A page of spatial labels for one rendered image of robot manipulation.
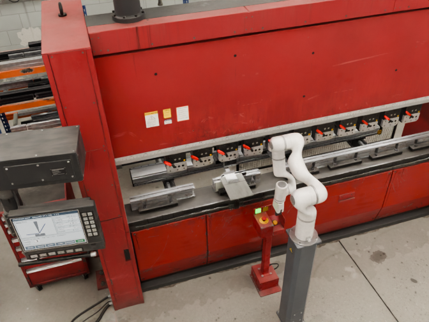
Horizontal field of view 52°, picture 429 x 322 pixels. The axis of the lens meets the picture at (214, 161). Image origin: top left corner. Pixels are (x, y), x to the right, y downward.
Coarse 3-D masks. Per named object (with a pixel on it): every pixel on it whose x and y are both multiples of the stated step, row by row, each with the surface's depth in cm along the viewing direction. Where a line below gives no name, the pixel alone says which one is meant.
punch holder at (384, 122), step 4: (400, 108) 354; (380, 112) 357; (384, 112) 352; (388, 112) 352; (392, 112) 354; (396, 112) 355; (380, 116) 358; (388, 116) 355; (392, 116) 356; (396, 116) 358; (380, 120) 360; (384, 120) 356; (392, 120) 359; (396, 120) 360; (380, 124) 360; (384, 124) 359; (388, 124) 360; (392, 124) 361
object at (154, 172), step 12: (360, 132) 394; (372, 132) 400; (312, 144) 386; (324, 144) 390; (240, 156) 369; (252, 156) 372; (264, 156) 378; (132, 168) 357; (144, 168) 357; (156, 168) 356; (192, 168) 360; (204, 168) 364; (216, 168) 369; (132, 180) 350; (144, 180) 353; (156, 180) 357
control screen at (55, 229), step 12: (36, 216) 234; (48, 216) 235; (60, 216) 237; (72, 216) 238; (24, 228) 238; (36, 228) 239; (48, 228) 241; (60, 228) 242; (72, 228) 244; (24, 240) 243; (48, 240) 246; (60, 240) 248; (72, 240) 250; (84, 240) 251
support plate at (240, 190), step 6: (240, 174) 345; (222, 180) 340; (240, 180) 340; (228, 186) 335; (234, 186) 335; (240, 186) 335; (246, 186) 335; (228, 192) 330; (234, 192) 329; (240, 192) 329; (246, 192) 329; (234, 198) 324; (240, 198) 325
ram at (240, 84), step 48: (192, 48) 268; (240, 48) 278; (288, 48) 289; (336, 48) 300; (384, 48) 313; (144, 96) 278; (192, 96) 289; (240, 96) 300; (288, 96) 313; (336, 96) 326; (384, 96) 341; (144, 144) 300
